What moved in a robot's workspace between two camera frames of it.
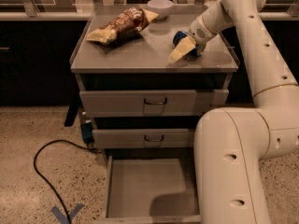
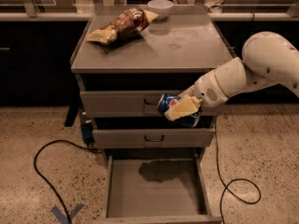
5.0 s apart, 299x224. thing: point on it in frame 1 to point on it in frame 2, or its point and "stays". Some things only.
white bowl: x=161 y=7 stays
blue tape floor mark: x=63 y=217 stays
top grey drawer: x=152 y=103 stays
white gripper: x=199 y=35 to x=206 y=89
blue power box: x=87 y=133 stays
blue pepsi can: x=177 y=36 to x=166 y=102
